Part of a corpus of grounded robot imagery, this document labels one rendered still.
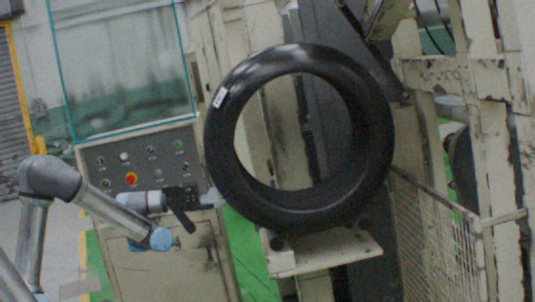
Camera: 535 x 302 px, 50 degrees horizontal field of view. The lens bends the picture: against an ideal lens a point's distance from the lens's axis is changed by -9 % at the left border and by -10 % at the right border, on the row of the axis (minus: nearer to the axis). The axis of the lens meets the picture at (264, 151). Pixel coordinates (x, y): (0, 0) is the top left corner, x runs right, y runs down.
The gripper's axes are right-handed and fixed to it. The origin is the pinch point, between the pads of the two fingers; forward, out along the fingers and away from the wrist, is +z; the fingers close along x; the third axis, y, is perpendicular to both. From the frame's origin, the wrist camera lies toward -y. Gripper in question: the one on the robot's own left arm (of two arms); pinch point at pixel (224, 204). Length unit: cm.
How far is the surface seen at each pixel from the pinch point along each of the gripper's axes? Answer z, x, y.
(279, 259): 15.2, -11.4, -16.5
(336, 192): 38.4, 15.0, -2.7
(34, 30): -325, 843, 142
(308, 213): 24.7, -12.6, -2.3
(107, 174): -51, 66, 2
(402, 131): 64, 19, 16
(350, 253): 38.1, -8.2, -18.1
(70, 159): -281, 848, -89
